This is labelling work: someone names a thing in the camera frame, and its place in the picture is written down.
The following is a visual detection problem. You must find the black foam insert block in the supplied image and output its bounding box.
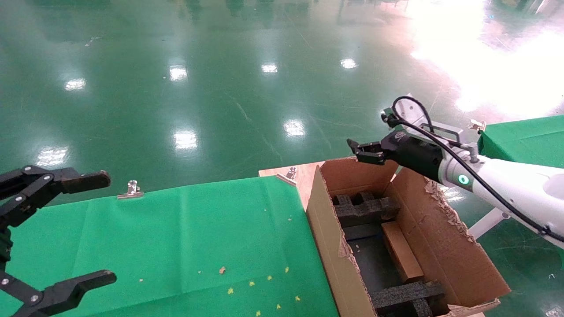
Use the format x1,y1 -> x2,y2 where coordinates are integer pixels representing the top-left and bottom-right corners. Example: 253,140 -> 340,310
331,190 -> 401,228

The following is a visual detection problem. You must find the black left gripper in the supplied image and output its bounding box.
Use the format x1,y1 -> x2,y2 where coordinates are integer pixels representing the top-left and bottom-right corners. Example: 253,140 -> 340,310
0,166 -> 118,317

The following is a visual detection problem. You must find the green tablecloth with draped corner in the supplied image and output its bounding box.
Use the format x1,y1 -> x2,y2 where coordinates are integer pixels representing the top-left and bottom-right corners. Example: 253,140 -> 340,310
477,115 -> 564,168

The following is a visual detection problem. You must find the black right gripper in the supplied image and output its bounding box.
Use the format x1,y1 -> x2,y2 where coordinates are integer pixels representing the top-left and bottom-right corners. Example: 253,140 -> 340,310
347,130 -> 443,183

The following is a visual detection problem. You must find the white table leg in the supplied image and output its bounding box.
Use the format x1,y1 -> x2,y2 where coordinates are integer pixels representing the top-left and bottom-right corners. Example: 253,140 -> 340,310
468,207 -> 512,240

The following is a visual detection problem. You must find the small brown cardboard box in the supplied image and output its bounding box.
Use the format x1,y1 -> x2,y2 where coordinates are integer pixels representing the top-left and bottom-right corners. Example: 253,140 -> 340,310
381,221 -> 425,284

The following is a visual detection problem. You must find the black camera cable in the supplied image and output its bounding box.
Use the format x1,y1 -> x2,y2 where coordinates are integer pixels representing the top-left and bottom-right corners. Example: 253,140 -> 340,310
381,96 -> 564,243

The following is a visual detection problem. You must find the black foam insert strip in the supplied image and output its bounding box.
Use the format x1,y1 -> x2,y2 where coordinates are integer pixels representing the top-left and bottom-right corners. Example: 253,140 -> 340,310
370,281 -> 445,317

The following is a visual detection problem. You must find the silver camera mounting bracket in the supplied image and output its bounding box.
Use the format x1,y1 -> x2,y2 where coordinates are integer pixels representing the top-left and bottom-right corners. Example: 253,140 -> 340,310
423,123 -> 479,152

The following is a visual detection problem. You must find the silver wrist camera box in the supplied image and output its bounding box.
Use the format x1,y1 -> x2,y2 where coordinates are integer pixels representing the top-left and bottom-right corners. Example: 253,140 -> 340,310
381,93 -> 434,133

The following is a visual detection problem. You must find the large open cardboard carton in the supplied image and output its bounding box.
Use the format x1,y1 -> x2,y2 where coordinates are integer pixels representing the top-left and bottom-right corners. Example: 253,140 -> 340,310
306,156 -> 512,317

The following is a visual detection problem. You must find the large green tablecloth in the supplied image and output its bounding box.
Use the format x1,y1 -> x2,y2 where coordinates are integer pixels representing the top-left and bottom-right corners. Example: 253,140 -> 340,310
0,175 -> 340,317

